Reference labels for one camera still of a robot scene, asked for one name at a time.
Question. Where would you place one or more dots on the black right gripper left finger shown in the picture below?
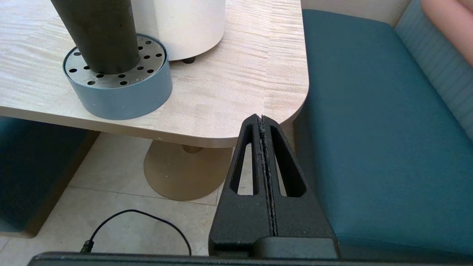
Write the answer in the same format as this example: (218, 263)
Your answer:
(236, 221)

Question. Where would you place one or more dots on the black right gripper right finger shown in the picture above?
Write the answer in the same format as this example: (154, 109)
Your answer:
(303, 218)

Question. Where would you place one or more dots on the black plastic cup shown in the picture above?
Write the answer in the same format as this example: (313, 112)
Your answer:
(103, 37)

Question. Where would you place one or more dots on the teal bench sofa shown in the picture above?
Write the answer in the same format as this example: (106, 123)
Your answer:
(37, 173)
(369, 129)

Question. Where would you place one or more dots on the large blue steel drip tray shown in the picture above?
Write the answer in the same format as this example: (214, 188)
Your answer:
(122, 98)

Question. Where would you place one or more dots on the large clear water dispenser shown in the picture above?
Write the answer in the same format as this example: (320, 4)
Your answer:
(181, 26)

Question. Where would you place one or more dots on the pink bolster cushion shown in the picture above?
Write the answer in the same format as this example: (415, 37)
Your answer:
(451, 26)

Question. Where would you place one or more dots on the beige table pedestal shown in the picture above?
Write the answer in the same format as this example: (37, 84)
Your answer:
(177, 173)

